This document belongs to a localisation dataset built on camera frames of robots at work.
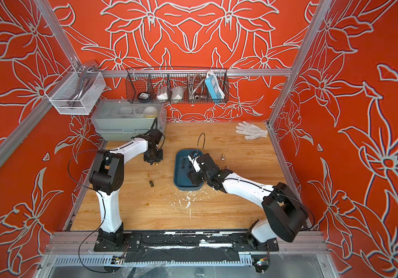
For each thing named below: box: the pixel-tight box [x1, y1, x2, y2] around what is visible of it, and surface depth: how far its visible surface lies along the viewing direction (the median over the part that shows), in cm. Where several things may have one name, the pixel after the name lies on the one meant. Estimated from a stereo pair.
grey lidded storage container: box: [90, 99, 168, 142], surface depth 103 cm
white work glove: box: [235, 121, 268, 141], surface depth 116 cm
